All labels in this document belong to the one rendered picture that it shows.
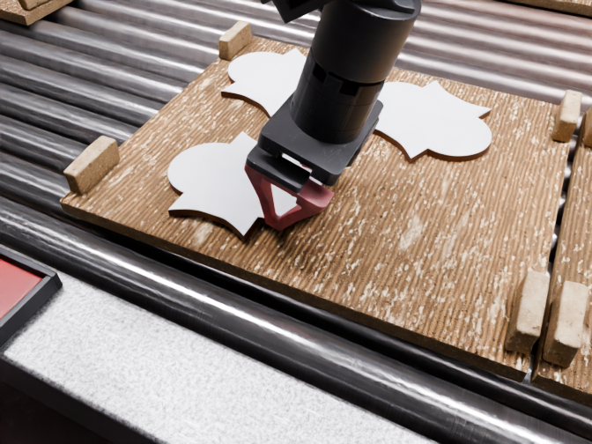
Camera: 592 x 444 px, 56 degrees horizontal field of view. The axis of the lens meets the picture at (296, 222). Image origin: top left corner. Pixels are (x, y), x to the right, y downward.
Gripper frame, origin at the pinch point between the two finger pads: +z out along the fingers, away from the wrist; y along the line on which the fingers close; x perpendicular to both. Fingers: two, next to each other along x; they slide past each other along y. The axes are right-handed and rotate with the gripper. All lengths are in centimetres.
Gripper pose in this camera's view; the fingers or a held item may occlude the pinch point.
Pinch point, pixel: (294, 193)
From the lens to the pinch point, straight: 48.7
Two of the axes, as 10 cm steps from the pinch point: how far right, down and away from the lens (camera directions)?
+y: -4.2, 6.4, -6.4
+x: 8.7, 4.9, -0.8
